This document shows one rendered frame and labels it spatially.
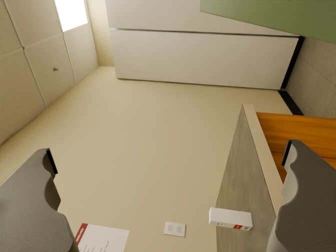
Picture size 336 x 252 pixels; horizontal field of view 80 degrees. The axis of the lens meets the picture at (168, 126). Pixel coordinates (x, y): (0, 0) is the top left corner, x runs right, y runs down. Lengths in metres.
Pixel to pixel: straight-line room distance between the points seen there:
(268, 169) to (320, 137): 0.30
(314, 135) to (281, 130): 0.10
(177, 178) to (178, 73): 1.56
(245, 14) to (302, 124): 0.71
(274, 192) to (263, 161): 0.10
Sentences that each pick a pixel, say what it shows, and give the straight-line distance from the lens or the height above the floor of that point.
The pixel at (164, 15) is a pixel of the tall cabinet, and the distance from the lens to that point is 2.52.
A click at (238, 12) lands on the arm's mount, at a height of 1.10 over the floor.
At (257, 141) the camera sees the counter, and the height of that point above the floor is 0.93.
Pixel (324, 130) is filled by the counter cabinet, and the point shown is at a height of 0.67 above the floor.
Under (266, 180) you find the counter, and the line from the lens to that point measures 0.55.
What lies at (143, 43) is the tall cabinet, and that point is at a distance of 2.63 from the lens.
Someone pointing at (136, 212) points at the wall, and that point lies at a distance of 1.31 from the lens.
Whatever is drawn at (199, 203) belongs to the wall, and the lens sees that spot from 1.34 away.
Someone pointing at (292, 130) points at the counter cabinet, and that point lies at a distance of 0.81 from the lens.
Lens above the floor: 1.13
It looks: 6 degrees up
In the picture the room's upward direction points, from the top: 84 degrees counter-clockwise
